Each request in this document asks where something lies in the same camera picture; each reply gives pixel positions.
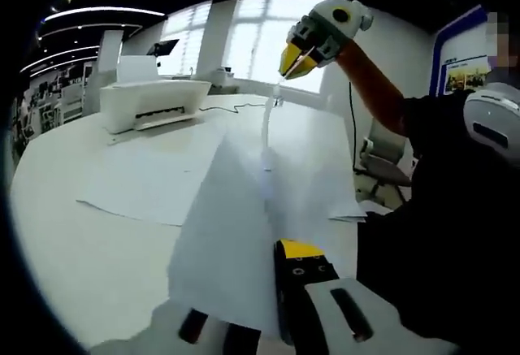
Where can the blue framed wall poster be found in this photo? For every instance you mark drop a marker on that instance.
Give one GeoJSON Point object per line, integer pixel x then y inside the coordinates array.
{"type": "Point", "coordinates": [459, 54]}

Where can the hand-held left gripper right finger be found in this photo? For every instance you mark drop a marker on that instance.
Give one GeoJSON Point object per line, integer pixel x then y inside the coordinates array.
{"type": "Point", "coordinates": [321, 310]}

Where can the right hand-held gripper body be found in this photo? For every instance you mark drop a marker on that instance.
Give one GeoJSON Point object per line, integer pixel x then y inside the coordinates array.
{"type": "Point", "coordinates": [321, 14]}

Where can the black studio light on stand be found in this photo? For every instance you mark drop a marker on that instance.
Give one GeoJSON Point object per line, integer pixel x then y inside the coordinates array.
{"type": "Point", "coordinates": [164, 47]}

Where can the white printer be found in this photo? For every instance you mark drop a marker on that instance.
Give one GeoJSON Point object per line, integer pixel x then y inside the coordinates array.
{"type": "Point", "coordinates": [154, 95]}

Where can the person in black shirt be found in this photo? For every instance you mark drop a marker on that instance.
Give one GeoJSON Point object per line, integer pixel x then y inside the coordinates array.
{"type": "Point", "coordinates": [447, 229]}

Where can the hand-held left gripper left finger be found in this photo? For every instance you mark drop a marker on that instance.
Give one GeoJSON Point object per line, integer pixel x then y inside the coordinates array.
{"type": "Point", "coordinates": [162, 330]}

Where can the curved ceiling light strip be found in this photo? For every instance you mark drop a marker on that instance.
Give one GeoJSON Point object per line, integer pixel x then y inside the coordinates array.
{"type": "Point", "coordinates": [101, 10]}

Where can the single white printing paper sheet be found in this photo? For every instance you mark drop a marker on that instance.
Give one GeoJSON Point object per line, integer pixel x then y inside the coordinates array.
{"type": "Point", "coordinates": [227, 249]}

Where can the white printing papers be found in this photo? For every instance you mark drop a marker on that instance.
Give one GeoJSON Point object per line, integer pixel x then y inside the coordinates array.
{"type": "Point", "coordinates": [142, 180]}

